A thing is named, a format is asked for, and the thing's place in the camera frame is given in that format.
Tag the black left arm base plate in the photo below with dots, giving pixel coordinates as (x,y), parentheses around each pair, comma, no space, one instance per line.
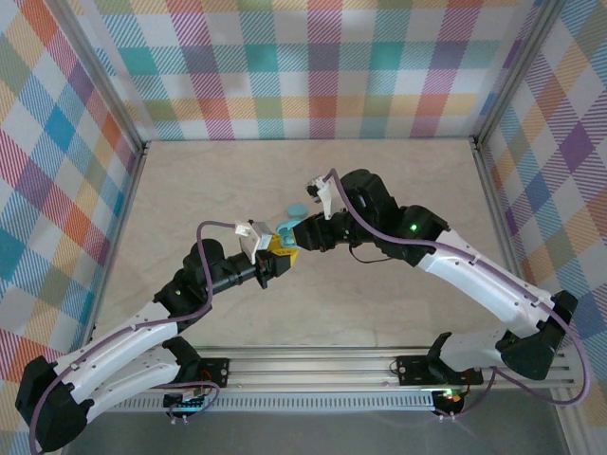
(215,369)

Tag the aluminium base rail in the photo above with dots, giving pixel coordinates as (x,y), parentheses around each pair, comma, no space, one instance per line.
(308,369)

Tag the light blue earbud charging case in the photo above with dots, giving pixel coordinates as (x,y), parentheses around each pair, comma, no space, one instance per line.
(287,239)

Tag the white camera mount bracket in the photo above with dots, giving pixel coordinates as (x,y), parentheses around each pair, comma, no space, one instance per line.
(252,251)
(327,201)

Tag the white right camera mount bracket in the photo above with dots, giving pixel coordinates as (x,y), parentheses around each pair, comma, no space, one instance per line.
(327,201)

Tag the white left camera mount bracket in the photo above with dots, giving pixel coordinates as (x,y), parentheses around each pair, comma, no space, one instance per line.
(252,251)

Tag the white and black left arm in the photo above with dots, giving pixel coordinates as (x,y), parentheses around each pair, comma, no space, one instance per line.
(118,341)

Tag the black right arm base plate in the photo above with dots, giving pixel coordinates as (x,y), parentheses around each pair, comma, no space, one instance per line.
(412,369)

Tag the small circuit board green lights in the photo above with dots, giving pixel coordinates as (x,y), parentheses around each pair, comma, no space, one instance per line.
(189,405)

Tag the small circuit board orange part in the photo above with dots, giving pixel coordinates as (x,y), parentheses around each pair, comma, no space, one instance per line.
(450,397)

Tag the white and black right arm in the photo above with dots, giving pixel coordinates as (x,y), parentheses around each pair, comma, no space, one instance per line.
(474,275)

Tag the aluminium table side rail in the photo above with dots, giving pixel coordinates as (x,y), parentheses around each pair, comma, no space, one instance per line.
(500,213)

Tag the aluminium frame corner post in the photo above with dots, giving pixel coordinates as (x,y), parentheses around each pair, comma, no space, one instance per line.
(102,76)
(518,71)

